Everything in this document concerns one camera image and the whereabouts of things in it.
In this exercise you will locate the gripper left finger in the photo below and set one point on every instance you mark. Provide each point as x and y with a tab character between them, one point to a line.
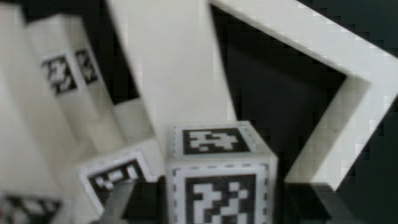
137	204

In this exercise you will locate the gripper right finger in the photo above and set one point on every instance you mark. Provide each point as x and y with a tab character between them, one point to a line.
313	205

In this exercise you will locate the white tagged leg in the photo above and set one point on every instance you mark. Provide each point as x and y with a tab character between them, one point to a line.
221	174

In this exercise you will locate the white chair back frame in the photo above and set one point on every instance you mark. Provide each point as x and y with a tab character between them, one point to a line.
168	39

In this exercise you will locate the white tagged leg cube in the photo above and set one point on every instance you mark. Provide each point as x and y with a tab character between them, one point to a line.
27	209

